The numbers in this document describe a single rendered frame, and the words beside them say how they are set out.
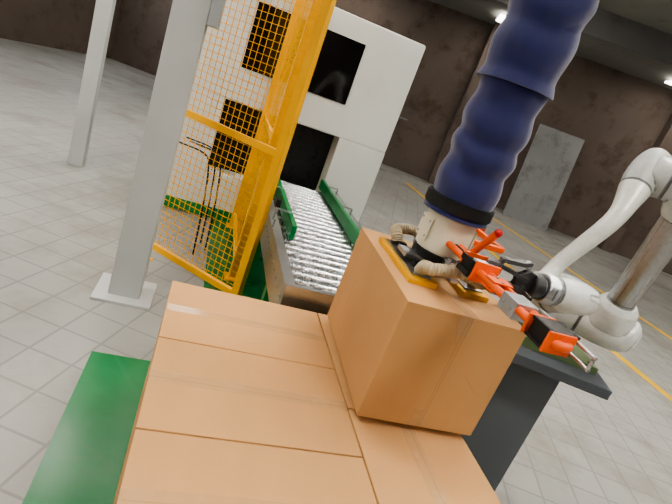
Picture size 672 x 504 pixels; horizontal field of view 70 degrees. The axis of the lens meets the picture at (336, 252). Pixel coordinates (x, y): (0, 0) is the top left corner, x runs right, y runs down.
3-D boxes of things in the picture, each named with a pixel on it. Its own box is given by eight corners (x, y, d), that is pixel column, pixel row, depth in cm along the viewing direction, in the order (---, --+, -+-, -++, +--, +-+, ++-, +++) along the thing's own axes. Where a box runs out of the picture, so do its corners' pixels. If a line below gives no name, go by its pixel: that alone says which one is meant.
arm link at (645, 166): (625, 169, 159) (669, 186, 153) (647, 133, 164) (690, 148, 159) (611, 193, 170) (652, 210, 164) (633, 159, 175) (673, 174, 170)
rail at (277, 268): (251, 185, 421) (258, 164, 415) (257, 186, 422) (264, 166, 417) (271, 322, 212) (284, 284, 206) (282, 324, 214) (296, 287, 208)
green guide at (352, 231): (318, 187, 433) (321, 178, 431) (329, 191, 437) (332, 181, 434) (361, 258, 289) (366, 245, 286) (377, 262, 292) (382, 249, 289)
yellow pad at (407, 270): (377, 240, 176) (382, 228, 174) (401, 247, 179) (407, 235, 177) (407, 283, 145) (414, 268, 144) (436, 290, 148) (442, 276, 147)
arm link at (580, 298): (565, 309, 139) (533, 309, 152) (606, 320, 144) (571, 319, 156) (570, 272, 141) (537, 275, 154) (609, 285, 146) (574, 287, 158)
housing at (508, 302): (494, 304, 122) (502, 289, 121) (516, 310, 124) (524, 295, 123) (508, 319, 116) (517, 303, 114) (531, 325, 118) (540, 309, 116)
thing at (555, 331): (519, 330, 110) (529, 311, 109) (545, 336, 112) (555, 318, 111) (540, 351, 103) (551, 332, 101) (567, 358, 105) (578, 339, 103)
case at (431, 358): (326, 314, 199) (361, 226, 186) (412, 335, 210) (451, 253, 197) (356, 415, 144) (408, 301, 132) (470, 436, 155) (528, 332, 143)
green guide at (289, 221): (260, 169, 417) (263, 160, 414) (272, 173, 420) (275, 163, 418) (275, 235, 273) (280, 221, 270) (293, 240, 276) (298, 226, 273)
